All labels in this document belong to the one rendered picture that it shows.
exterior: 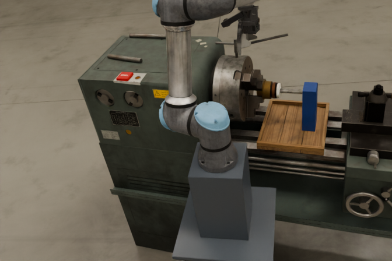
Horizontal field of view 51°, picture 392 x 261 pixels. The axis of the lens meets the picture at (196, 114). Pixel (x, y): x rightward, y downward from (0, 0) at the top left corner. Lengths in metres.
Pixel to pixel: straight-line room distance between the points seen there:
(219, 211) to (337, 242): 1.21
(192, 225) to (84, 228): 1.33
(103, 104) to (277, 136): 0.85
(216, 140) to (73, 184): 2.10
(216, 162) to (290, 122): 0.68
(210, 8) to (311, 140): 0.91
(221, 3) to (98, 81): 0.82
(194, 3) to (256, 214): 0.96
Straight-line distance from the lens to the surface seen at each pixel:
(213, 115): 1.40
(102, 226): 2.98
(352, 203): 1.95
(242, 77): 1.85
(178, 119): 1.47
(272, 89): 1.91
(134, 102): 1.90
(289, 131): 2.01
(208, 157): 1.48
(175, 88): 1.44
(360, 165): 1.80
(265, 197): 1.89
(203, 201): 1.60
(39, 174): 3.61
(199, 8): 1.30
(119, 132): 2.07
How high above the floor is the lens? 2.14
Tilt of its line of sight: 35 degrees down
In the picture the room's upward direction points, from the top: 10 degrees counter-clockwise
